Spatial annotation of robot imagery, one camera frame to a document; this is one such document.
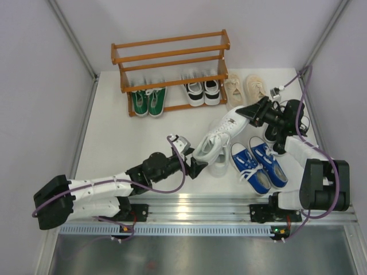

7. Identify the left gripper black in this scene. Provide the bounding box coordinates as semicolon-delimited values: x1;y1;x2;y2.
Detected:
152;148;207;183

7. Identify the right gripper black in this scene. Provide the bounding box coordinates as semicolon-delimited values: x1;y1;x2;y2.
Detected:
236;96;287;129

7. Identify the beige sneaker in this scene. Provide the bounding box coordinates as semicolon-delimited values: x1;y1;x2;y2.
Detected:
224;73;245;111
244;74;268;105

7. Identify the black white sneaker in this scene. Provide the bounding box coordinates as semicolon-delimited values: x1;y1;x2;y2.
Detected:
181;82;204;107
202;80;220;106

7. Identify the green sneaker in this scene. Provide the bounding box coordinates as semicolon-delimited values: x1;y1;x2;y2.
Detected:
131;90;149;117
146;87;167;117

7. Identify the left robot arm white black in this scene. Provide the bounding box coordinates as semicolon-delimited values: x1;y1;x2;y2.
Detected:
32;150;208;230

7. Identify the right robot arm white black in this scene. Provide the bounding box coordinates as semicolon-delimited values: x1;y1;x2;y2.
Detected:
236;97;350;221

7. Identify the wooden two-tier shoe rack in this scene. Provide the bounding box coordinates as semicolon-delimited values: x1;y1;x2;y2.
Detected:
111;29;231;117

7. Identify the black canvas sneaker lower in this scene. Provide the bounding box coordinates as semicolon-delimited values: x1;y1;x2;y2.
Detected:
263;114;311;157

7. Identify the blue sneaker left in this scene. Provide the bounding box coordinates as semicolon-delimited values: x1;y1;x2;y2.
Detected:
230;143;271;196

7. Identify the blue sneaker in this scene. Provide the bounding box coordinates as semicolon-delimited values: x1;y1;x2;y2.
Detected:
249;136;288;189
230;143;271;196

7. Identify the blue sneaker right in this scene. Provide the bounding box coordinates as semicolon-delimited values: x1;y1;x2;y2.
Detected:
249;136;288;189

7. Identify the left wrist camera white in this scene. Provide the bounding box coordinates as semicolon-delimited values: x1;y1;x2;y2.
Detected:
167;135;191;156

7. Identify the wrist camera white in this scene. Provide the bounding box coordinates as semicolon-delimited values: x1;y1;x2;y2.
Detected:
167;135;191;156
270;87;281;101

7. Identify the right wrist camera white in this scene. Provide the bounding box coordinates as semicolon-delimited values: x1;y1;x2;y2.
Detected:
270;87;281;101

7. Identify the aluminium mounting rail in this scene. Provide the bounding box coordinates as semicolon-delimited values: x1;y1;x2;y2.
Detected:
47;192;358;224

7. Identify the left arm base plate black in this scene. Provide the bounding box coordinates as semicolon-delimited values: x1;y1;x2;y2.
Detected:
101;204;149;222

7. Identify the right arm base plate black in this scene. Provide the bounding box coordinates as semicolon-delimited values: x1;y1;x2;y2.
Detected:
249;203;302;226

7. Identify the slotted grey cable duct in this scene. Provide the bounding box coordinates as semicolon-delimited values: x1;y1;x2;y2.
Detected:
59;223;288;237

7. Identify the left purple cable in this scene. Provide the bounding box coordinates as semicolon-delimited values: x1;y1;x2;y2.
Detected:
31;136;186;244

